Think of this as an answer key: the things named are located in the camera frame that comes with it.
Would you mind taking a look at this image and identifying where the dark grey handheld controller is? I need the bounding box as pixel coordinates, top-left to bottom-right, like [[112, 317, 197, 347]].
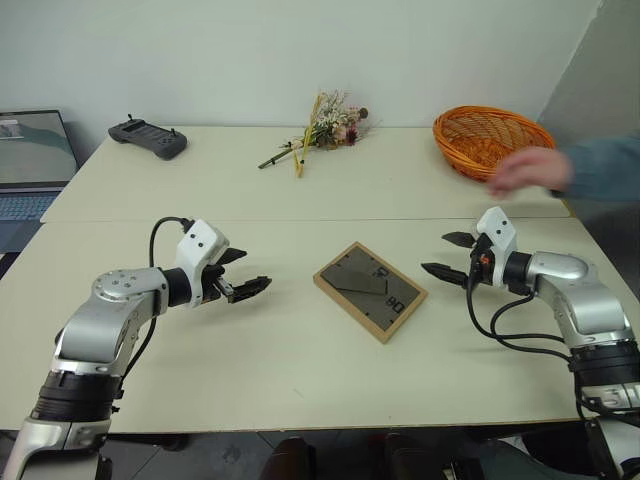
[[107, 113, 189, 162]]

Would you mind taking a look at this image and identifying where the dried flower bouquet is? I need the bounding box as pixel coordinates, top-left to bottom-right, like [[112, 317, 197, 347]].
[[257, 89, 371, 179]]

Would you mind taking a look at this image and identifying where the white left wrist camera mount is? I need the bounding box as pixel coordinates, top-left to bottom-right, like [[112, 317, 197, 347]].
[[175, 218, 231, 306]]

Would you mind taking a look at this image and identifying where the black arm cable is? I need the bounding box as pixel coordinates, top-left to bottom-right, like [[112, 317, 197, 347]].
[[465, 269, 601, 422], [113, 216, 195, 401]]

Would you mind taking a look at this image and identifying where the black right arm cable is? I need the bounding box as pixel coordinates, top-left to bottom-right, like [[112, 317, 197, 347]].
[[465, 269, 601, 422]]

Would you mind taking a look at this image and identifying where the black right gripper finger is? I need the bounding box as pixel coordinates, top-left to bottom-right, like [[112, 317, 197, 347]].
[[420, 261, 472, 288], [441, 230, 477, 249]]

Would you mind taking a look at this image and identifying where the orange wicker basket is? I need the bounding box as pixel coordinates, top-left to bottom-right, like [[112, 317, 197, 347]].
[[432, 104, 557, 183]]

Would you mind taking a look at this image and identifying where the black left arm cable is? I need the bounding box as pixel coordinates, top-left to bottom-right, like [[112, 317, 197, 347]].
[[113, 216, 195, 401]]

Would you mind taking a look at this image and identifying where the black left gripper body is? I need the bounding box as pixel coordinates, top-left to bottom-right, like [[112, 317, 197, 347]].
[[200, 249, 236, 305]]

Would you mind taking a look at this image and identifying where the wooden picture frame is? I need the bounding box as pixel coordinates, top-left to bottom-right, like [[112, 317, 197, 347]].
[[313, 241, 429, 346]]

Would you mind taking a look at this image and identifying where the laptop computer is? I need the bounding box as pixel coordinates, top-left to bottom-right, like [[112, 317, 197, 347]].
[[0, 109, 82, 253]]

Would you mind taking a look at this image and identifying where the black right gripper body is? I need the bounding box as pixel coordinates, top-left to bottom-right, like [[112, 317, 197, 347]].
[[468, 233, 497, 289]]

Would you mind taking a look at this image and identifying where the dark rounded shape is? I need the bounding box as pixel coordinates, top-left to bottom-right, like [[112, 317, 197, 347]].
[[261, 435, 317, 480]]

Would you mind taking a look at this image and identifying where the person's bare hand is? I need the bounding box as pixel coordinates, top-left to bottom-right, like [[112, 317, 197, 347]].
[[486, 147, 574, 198]]

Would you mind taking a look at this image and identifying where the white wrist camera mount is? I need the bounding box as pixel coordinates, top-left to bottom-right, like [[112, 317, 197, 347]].
[[474, 206, 518, 290], [175, 218, 231, 306]]

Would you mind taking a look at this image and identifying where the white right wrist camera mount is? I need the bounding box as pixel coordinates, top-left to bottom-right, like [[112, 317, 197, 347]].
[[474, 206, 518, 290]]

